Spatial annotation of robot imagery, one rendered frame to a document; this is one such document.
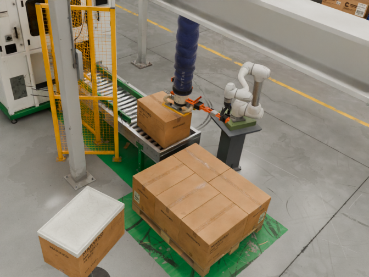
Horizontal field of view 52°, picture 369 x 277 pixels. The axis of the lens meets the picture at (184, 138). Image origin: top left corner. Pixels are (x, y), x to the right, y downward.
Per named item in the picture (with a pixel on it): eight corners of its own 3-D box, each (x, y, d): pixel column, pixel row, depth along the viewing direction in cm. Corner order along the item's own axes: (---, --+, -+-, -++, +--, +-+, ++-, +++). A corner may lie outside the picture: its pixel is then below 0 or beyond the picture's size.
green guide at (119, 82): (93, 67, 609) (93, 62, 604) (98, 65, 615) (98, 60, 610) (156, 112, 522) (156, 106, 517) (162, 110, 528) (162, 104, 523)
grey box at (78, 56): (70, 72, 406) (67, 45, 388) (74, 70, 409) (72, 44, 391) (80, 79, 395) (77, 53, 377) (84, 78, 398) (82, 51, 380)
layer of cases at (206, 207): (132, 200, 445) (132, 176, 421) (192, 166, 503) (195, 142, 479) (203, 269, 381) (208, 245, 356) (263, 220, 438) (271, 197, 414)
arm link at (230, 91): (222, 97, 390) (234, 101, 386) (224, 84, 381) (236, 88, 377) (225, 93, 398) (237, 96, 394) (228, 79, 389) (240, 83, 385)
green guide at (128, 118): (62, 76, 578) (62, 71, 573) (68, 74, 584) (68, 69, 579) (124, 126, 491) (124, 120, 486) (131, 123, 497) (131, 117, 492)
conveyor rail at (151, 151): (62, 85, 585) (60, 74, 574) (65, 84, 588) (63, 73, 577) (157, 164, 460) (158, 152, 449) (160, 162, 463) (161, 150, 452)
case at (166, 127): (137, 125, 497) (137, 99, 472) (161, 115, 518) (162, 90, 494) (164, 149, 462) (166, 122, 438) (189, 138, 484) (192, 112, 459)
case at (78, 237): (90, 215, 363) (87, 185, 338) (124, 233, 349) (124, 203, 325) (44, 261, 319) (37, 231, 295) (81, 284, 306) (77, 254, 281)
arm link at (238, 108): (233, 109, 488) (235, 94, 475) (246, 113, 483) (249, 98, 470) (229, 115, 476) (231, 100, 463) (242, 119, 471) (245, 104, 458)
